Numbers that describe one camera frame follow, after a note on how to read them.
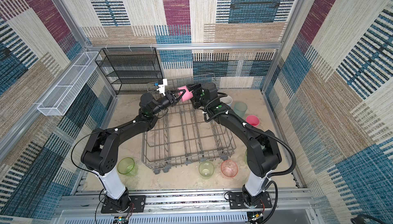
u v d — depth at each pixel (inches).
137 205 28.9
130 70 42.7
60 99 28.1
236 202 28.7
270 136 17.2
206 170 32.6
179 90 30.9
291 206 28.9
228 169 32.7
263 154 18.0
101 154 19.2
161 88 30.4
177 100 29.9
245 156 19.7
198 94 29.1
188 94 30.7
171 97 28.7
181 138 37.0
